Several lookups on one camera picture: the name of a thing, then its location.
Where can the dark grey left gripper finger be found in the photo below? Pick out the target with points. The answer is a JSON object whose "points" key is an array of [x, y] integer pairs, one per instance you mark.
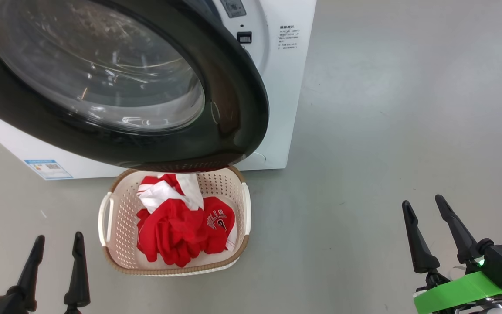
{"points": [[28, 270], [78, 274]]}

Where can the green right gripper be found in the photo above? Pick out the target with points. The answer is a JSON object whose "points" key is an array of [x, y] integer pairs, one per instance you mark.
{"points": [[456, 294]]}

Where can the grey control panel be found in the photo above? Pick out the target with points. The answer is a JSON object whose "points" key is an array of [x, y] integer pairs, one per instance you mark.
{"points": [[233, 8]]}

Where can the blue energy label sticker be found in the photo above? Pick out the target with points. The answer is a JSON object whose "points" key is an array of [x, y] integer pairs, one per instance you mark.
{"points": [[49, 169]]}

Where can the white washing machine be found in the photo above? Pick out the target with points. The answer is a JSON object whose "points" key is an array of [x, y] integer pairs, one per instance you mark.
{"points": [[286, 109]]}

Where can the red jersey with print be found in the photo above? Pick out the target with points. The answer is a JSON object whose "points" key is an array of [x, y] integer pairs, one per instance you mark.
{"points": [[181, 235]]}

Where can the dark grey round washer door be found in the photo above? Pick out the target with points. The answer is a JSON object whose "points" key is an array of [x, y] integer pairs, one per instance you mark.
{"points": [[216, 109]]}

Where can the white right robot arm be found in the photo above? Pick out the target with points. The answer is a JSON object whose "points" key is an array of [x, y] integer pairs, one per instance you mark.
{"points": [[497, 311]]}

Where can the black door lock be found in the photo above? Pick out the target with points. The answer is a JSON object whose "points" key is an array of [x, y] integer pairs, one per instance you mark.
{"points": [[244, 37]]}

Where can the cream perforated laundry basket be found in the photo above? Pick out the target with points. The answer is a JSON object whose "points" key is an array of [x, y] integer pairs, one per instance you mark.
{"points": [[118, 235]]}

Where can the red and white garment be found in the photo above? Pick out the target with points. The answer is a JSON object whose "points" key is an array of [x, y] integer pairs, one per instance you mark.
{"points": [[164, 194]]}

